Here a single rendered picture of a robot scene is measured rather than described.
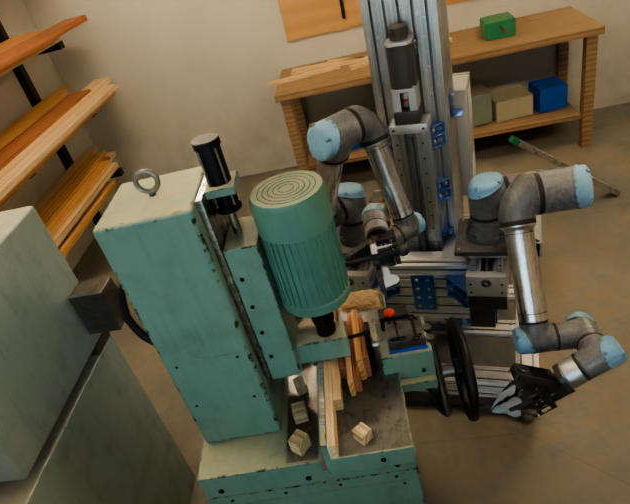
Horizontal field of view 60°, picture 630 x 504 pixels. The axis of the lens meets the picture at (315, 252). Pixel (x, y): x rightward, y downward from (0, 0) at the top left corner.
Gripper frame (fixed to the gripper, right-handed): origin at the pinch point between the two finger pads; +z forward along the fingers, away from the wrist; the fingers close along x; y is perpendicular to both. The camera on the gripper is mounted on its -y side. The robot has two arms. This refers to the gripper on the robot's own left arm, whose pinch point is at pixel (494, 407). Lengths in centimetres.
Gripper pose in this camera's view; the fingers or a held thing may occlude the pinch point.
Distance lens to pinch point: 160.8
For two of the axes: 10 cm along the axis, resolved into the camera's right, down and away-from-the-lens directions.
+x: -0.2, -5.6, 8.3
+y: 6.8, 6.0, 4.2
